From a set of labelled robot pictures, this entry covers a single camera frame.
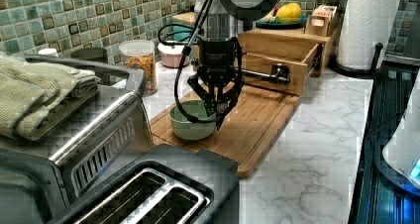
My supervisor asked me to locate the light green cup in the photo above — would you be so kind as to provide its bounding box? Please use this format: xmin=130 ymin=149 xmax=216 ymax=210
xmin=168 ymin=100 xmax=216 ymax=141

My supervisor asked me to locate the bamboo cutting board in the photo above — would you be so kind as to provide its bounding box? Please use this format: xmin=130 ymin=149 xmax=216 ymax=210
xmin=151 ymin=86 xmax=300 ymax=178

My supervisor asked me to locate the small white jar lid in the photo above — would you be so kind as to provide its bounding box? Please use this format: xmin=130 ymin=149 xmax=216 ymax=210
xmin=38 ymin=48 xmax=58 ymax=57

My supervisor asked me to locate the small wooden tea box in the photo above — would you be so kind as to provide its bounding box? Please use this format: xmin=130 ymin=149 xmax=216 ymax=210
xmin=304 ymin=5 xmax=338 ymax=37

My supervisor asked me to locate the folded beige towel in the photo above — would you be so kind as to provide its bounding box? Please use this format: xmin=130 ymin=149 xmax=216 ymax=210
xmin=0 ymin=54 xmax=100 ymax=141

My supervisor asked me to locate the teal plate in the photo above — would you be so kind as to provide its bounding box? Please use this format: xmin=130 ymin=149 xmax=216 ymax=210
xmin=256 ymin=15 xmax=307 ymax=30

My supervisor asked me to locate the red and white fruit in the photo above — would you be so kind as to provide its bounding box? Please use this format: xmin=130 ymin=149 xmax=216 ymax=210
xmin=261 ymin=6 xmax=278 ymax=23

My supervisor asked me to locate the black two-slot toaster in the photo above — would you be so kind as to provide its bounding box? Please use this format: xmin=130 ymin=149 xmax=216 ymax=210
xmin=48 ymin=145 xmax=240 ymax=224

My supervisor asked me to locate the stainless toaster oven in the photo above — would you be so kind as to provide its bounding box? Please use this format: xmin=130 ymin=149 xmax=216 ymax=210
xmin=1 ymin=56 xmax=152 ymax=224

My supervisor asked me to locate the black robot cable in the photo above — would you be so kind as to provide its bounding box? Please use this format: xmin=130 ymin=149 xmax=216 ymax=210
xmin=157 ymin=0 xmax=226 ymax=125

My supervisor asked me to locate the pink pot with white lid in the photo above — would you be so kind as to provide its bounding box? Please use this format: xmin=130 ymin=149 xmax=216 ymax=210
xmin=157 ymin=43 xmax=183 ymax=68

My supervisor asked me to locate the wooden drawer box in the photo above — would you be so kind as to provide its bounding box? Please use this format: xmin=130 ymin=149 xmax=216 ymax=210
xmin=239 ymin=28 xmax=340 ymax=95

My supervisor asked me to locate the black drawer handle bar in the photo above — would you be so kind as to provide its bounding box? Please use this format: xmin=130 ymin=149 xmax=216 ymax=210
xmin=197 ymin=63 xmax=290 ymax=85

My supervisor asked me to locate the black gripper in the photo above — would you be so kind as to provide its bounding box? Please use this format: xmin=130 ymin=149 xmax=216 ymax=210
xmin=187 ymin=38 xmax=245 ymax=129

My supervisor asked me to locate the glass jar of pasta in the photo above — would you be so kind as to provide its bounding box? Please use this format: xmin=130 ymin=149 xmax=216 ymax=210
xmin=119 ymin=40 xmax=158 ymax=96

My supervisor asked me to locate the teal canister with wooden lid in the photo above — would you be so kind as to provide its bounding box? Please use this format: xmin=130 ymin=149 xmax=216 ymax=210
xmin=172 ymin=12 xmax=196 ymax=42

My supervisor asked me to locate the paper towel roll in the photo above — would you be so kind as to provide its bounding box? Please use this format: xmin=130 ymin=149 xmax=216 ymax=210
xmin=337 ymin=0 xmax=400 ymax=69

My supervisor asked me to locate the yellow fruit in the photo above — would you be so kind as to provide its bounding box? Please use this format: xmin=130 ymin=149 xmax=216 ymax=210
xmin=276 ymin=3 xmax=302 ymax=24

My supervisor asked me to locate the black paper towel holder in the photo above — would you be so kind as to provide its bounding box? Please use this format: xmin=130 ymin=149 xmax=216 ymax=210
xmin=330 ymin=42 xmax=385 ymax=78

